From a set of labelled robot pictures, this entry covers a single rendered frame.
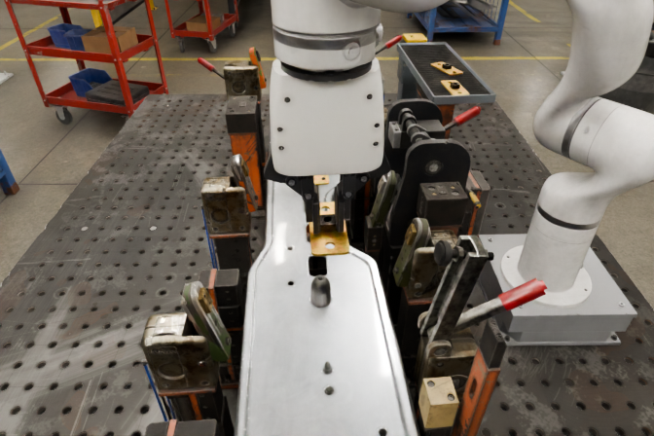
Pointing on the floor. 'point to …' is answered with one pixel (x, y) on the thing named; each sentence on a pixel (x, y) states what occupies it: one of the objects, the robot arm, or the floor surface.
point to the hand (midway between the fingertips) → (327, 208)
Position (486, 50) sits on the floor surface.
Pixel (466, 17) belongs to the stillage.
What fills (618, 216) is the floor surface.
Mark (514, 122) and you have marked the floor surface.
